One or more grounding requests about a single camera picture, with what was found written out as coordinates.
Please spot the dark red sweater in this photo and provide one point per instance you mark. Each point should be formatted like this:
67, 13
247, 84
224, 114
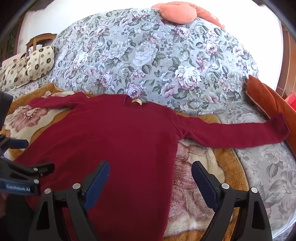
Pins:
129, 143

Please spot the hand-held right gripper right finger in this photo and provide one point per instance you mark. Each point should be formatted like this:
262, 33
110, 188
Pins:
203, 183

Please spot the wooden furniture frame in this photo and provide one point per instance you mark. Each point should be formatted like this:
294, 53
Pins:
268, 102

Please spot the salmon pink plush cushion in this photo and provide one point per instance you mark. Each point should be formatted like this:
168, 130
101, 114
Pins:
175, 12

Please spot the cream circle-patterned cushion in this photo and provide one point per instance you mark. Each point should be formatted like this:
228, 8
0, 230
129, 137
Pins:
13, 74
40, 62

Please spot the wooden chair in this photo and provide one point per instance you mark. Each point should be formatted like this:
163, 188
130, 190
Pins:
34, 40

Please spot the floral fabric cushion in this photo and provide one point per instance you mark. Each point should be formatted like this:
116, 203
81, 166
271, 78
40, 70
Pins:
150, 58

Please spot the orange plush flower blanket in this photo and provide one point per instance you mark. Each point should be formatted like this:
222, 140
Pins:
196, 197

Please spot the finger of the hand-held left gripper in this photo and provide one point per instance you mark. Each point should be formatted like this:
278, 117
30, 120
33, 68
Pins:
34, 170
19, 144

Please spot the red box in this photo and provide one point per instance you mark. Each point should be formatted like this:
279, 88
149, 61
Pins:
291, 100

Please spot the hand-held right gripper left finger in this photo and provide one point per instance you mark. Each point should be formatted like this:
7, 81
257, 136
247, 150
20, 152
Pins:
97, 183

